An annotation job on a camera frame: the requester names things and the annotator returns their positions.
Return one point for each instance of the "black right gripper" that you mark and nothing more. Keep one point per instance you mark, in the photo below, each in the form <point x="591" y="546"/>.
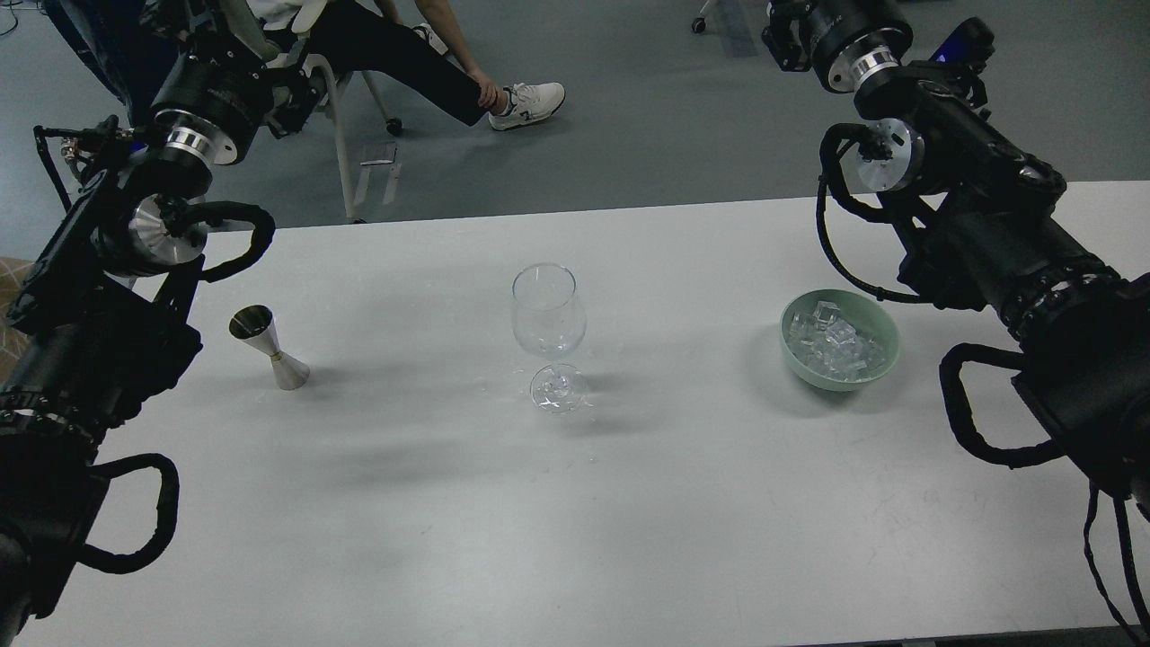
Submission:
<point x="843" y="42"/>

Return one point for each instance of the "clear wine glass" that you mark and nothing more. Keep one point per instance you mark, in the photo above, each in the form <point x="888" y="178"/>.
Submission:
<point x="549" y="321"/>

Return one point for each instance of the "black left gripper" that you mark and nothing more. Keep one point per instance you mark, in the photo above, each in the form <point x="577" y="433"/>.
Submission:
<point x="235" y="73"/>

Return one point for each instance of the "beige checkered sofa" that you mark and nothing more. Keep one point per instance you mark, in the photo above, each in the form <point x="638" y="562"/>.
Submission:
<point x="13" y="342"/>

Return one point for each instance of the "green bowl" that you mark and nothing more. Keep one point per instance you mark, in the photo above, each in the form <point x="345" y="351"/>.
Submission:
<point x="862" y="311"/>

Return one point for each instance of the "grey office chair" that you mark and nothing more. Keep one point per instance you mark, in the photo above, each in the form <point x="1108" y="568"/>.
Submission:
<point x="346" y="117"/>

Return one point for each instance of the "dark blue jacket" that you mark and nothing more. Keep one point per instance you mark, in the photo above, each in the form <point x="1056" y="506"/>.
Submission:
<point x="131" y="61"/>

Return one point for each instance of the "seated person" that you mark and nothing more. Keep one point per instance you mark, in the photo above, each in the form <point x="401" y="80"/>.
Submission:
<point x="440" y="66"/>

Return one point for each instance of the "clear ice cubes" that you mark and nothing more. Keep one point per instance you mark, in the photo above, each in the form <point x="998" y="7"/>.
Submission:
<point x="823" y="340"/>

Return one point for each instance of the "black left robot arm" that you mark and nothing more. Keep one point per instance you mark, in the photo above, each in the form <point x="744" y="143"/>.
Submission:
<point x="106" y="305"/>

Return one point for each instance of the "steel cocktail jigger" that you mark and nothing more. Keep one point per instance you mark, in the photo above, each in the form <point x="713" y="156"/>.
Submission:
<point x="255" y="326"/>

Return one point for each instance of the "white chair caster leg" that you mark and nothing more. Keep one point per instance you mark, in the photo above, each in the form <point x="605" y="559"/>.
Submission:
<point x="699" y="24"/>

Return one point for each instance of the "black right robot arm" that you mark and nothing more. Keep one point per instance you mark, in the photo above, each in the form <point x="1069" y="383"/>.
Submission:
<point x="923" y="202"/>

